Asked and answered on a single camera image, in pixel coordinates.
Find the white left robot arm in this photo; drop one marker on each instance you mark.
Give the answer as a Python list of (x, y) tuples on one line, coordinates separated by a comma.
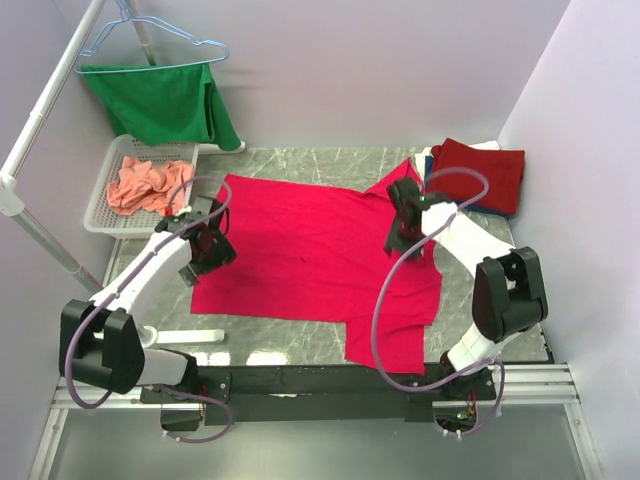
[(101, 343)]

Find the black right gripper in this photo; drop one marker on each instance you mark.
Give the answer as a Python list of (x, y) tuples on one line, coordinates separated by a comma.
[(412, 250)]

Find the pink-red t-shirt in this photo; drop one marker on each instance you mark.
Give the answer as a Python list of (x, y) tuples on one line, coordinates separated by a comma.
[(316, 253)]

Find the blue folded t-shirt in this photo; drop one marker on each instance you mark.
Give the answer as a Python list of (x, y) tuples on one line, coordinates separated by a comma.
[(474, 207)]

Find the aluminium rail frame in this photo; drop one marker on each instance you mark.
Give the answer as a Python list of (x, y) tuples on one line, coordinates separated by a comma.
[(328, 423)]

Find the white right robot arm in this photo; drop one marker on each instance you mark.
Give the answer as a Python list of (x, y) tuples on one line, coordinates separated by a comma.
[(509, 296)]

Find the dark red folded t-shirt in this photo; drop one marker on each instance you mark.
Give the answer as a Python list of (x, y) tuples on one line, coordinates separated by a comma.
[(503, 169)]

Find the white plastic laundry basket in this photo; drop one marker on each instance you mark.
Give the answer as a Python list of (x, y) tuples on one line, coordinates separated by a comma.
[(100, 218)]

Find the salmon orange t-shirt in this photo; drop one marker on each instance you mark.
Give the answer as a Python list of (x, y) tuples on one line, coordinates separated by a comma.
[(148, 186)]

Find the green hanging t-shirt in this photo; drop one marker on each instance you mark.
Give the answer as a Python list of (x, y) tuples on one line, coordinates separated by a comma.
[(161, 106)]

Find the white clothes rack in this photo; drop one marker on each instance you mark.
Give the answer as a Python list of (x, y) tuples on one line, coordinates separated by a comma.
[(56, 182)]

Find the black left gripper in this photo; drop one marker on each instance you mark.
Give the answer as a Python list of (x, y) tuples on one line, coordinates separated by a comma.
[(223, 253)]

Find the light blue wire hanger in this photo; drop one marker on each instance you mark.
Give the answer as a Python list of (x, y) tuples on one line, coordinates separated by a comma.
[(129, 14)]

